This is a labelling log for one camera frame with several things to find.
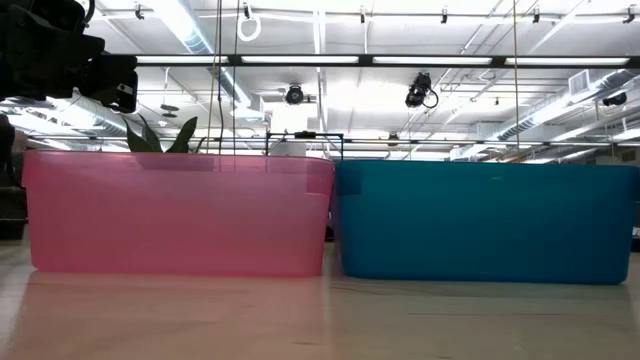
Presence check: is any translucent pink plastic bin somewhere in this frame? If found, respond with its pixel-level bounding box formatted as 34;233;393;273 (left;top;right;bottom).
21;149;335;278

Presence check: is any blue plastic bin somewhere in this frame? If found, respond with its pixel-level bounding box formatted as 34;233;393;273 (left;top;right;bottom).
332;158;640;286

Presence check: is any white LED light strip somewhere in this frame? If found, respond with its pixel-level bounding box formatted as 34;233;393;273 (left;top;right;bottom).
504;57;630;66
241;55;360;65
136;55;229;65
372;56;494;65

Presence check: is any green plant in white pot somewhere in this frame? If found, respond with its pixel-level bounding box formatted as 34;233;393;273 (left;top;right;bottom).
122;113;206;154

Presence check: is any white air vent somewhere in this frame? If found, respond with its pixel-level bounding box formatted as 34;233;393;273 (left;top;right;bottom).
568;69;593;97

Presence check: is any black ceiling device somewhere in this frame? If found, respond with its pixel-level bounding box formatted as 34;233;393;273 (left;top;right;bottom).
601;91;629;108

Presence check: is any silver ventilation duct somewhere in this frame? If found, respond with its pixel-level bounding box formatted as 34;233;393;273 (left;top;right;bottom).
149;0;266;121
492;69;640;144

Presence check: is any tan hanging cord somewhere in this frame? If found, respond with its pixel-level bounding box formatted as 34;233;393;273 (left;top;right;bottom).
206;0;225;154
511;0;522;152

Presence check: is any dark hanging cord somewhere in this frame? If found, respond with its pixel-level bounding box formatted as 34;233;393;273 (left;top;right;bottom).
231;0;241;171

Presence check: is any white looped cable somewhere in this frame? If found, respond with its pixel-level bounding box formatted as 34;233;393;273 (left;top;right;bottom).
236;3;263;43

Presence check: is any black ceiling-mounted camera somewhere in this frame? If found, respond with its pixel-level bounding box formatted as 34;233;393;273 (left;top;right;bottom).
284;83;306;106
404;71;440;110

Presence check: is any black distant rig frame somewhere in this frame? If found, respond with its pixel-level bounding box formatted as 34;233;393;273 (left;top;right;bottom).
264;130;346;162

